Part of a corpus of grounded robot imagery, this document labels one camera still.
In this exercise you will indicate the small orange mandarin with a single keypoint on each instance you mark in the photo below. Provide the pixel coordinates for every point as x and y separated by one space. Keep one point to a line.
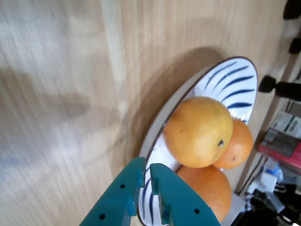
211 188
240 146

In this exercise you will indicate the large orange with navel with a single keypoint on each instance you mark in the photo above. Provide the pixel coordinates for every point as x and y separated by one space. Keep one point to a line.
195 134

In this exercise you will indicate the white plate with blue petals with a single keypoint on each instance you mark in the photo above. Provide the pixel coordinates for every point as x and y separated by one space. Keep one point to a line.
235 80

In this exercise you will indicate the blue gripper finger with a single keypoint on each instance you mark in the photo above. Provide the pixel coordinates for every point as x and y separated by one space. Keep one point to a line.
183 207
117 200

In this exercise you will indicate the black tripod knob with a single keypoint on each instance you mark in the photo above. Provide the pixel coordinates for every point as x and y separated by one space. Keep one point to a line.
295 46
291 9

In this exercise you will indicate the white power adapter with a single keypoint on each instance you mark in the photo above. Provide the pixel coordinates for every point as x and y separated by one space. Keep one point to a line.
263 182

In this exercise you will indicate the red grey box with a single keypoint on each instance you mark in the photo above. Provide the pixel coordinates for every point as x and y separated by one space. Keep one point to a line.
279 143

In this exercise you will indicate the white green cardboard box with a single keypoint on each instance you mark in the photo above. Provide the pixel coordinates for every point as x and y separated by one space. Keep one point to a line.
281 121
295 128

